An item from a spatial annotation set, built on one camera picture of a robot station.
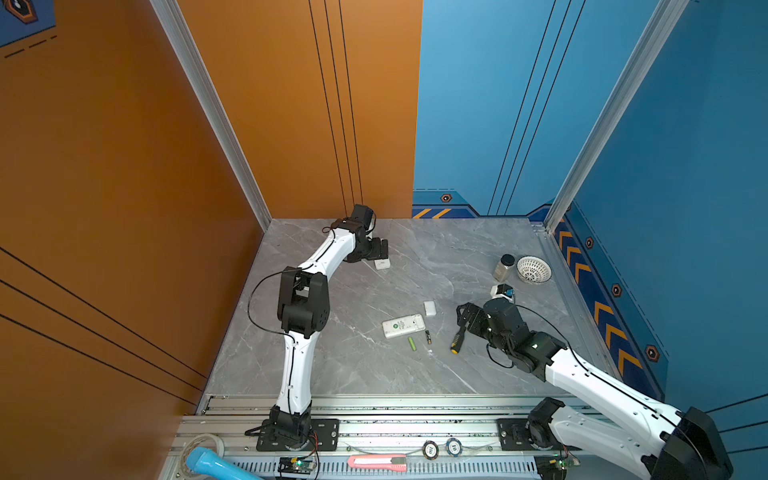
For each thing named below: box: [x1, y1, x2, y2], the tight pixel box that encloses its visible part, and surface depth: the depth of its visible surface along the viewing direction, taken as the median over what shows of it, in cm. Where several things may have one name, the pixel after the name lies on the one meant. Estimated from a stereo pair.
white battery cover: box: [424, 300, 437, 316], surface depth 98 cm
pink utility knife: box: [348, 455, 407, 472], surface depth 71 cm
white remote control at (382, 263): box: [374, 258, 391, 270], surface depth 108 cm
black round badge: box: [422, 440, 439, 461], surface depth 73 cm
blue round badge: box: [445, 437, 463, 457], surface depth 74 cm
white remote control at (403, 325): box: [382, 314, 426, 339], surface depth 93 cm
